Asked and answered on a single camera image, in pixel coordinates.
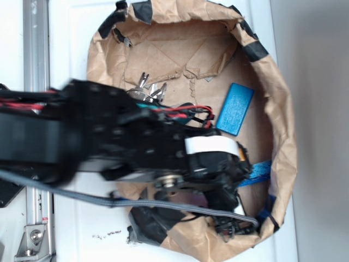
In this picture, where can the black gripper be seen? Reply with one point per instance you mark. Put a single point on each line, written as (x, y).
(202, 160)

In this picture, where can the blue sponge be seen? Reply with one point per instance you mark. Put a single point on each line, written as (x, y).
(260, 172)

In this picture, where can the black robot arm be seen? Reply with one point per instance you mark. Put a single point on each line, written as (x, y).
(92, 127)

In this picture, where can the dark teal oval case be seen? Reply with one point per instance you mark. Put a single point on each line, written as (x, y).
(183, 117)

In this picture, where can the blue wooden block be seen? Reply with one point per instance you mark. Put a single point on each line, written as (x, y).
(234, 109)

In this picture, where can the silver key bunch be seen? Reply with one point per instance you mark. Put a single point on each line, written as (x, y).
(148, 92)

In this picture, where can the brown paper bag bin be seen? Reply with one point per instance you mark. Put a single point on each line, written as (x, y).
(200, 48)

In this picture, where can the aluminium rail frame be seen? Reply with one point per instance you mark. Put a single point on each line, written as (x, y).
(39, 203)

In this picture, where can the metal corner bracket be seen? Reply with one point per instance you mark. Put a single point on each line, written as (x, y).
(34, 245)

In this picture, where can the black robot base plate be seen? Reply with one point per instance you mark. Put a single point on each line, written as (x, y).
(9, 190)

